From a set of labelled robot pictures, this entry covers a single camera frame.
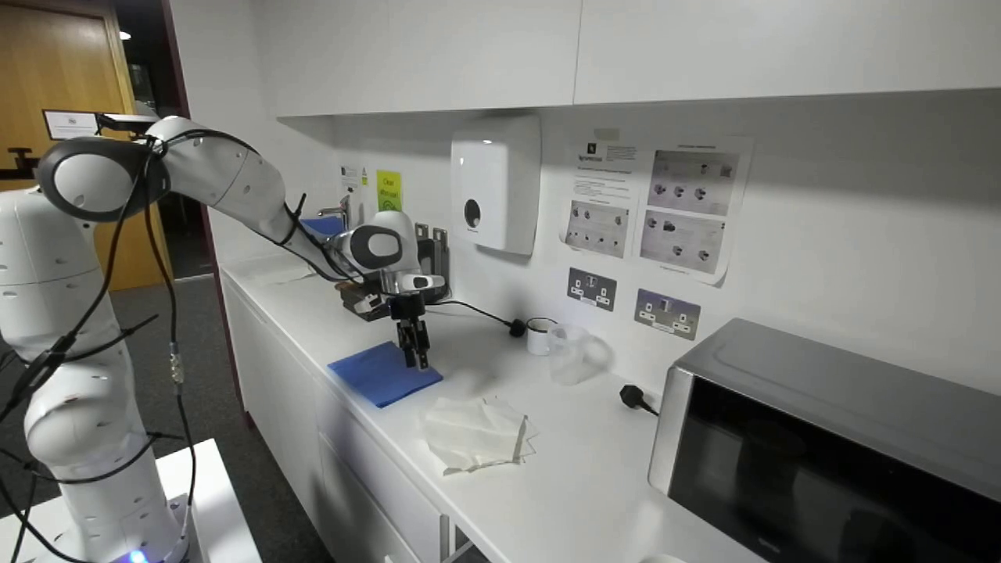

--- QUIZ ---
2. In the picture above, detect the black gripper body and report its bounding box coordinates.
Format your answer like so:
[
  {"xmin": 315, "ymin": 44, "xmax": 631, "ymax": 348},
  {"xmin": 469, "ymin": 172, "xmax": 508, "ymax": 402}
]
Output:
[{"xmin": 359, "ymin": 271, "xmax": 446, "ymax": 322}]

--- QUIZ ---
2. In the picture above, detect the white napkin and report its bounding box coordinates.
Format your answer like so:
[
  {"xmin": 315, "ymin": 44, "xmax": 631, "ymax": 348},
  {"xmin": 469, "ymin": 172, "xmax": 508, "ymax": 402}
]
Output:
[{"xmin": 421, "ymin": 398, "xmax": 529, "ymax": 471}]

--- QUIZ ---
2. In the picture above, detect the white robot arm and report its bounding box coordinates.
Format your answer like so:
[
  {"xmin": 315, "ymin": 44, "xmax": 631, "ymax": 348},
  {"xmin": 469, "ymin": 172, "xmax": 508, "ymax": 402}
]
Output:
[{"xmin": 0, "ymin": 116, "xmax": 443, "ymax": 563}]

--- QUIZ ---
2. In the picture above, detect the blue placemat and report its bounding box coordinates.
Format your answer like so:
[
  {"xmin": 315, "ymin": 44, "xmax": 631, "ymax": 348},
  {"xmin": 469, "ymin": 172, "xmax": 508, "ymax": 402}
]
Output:
[{"xmin": 332, "ymin": 341, "xmax": 442, "ymax": 405}]

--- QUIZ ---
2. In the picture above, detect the yellow green sign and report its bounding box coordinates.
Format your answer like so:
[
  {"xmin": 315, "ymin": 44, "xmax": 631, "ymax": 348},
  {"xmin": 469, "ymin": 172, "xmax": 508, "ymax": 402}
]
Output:
[{"xmin": 374, "ymin": 168, "xmax": 403, "ymax": 210}]

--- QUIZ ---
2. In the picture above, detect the white paper towel dispenser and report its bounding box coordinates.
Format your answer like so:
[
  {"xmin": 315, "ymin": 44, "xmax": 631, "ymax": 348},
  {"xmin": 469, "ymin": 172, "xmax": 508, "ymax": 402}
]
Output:
[{"xmin": 449, "ymin": 116, "xmax": 541, "ymax": 257}]

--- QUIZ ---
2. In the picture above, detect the clear glass cup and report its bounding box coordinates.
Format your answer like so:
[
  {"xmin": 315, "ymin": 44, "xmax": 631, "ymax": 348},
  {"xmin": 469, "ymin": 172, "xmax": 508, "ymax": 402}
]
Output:
[{"xmin": 549, "ymin": 333, "xmax": 614, "ymax": 385}]

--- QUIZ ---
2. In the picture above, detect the black power plug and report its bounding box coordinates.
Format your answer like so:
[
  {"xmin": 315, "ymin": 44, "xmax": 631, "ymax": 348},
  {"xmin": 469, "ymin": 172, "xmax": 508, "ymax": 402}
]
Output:
[{"xmin": 620, "ymin": 385, "xmax": 660, "ymax": 415}]

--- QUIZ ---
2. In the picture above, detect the instruction poster sheet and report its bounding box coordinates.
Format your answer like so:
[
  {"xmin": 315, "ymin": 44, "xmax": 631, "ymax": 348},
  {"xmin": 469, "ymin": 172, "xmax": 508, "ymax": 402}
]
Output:
[{"xmin": 562, "ymin": 135, "xmax": 748, "ymax": 286}]

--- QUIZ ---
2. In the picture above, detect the stainless steel microwave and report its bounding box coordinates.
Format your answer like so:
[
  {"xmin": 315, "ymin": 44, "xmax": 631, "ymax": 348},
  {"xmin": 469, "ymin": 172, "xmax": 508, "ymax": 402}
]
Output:
[{"xmin": 648, "ymin": 318, "xmax": 1001, "ymax": 563}]

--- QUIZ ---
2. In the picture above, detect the wooden door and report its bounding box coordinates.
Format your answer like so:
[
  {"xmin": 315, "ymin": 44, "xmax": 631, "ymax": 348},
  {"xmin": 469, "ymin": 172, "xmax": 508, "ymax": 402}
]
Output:
[{"xmin": 0, "ymin": 0, "xmax": 176, "ymax": 293}]

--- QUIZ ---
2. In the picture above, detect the black cable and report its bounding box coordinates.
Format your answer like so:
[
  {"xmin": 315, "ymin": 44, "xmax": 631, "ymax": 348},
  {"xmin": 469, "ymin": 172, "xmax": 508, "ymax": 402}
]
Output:
[{"xmin": 442, "ymin": 296, "xmax": 530, "ymax": 341}]

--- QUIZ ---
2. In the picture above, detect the wall socket plate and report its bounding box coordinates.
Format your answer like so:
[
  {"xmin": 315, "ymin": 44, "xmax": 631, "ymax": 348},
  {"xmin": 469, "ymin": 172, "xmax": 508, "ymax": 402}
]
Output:
[
  {"xmin": 634, "ymin": 292, "xmax": 701, "ymax": 341},
  {"xmin": 567, "ymin": 268, "xmax": 617, "ymax": 308}
]

